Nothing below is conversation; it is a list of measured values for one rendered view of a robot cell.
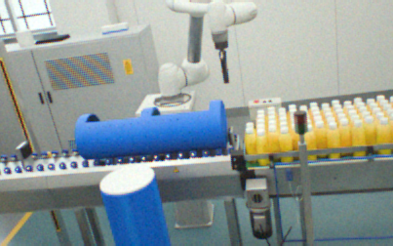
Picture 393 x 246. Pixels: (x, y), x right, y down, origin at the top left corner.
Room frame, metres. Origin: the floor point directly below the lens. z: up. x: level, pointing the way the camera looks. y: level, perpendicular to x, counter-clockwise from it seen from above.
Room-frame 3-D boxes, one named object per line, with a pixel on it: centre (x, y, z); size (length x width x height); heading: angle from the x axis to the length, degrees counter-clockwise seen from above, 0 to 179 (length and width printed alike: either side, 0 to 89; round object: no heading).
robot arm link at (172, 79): (3.04, 0.14, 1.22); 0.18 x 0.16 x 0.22; 112
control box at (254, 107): (2.53, -0.44, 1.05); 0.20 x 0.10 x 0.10; 78
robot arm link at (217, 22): (2.30, -0.22, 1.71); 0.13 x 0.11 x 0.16; 112
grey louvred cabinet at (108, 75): (4.41, 1.40, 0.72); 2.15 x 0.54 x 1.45; 80
